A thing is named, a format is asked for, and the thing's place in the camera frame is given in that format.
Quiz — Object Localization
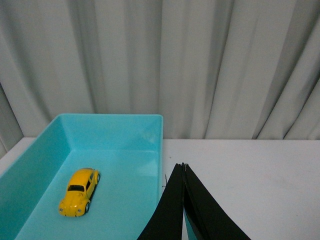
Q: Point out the white pleated curtain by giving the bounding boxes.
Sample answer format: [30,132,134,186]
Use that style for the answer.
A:
[0,0,320,155]

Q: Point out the yellow beetle toy car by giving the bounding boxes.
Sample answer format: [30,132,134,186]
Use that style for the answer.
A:
[58,167,101,217]

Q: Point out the turquoise plastic bin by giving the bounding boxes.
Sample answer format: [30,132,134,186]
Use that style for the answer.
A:
[0,113,201,240]

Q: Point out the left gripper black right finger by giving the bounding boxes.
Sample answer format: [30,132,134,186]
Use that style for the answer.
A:
[182,163,249,240]

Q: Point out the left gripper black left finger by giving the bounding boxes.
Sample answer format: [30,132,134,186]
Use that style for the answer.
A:
[138,164,185,240]

